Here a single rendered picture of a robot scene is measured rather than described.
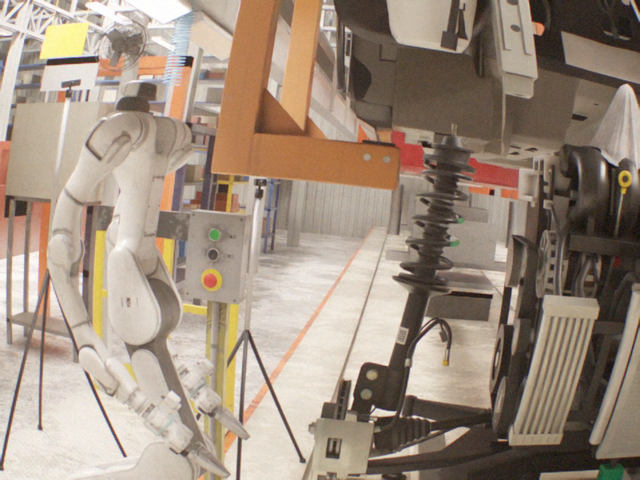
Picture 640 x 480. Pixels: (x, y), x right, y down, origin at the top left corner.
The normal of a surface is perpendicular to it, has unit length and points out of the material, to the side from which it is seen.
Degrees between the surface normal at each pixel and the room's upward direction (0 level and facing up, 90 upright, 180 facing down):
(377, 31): 89
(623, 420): 106
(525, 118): 134
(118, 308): 91
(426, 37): 116
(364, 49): 99
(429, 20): 90
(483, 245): 90
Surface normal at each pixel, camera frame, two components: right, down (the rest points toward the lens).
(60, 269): -0.07, 0.34
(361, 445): 0.06, -0.02
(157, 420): 0.22, -0.21
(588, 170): -0.41, -0.44
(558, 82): -0.13, 0.73
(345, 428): -0.05, -0.25
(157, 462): -0.21, 0.05
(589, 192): -0.47, 0.13
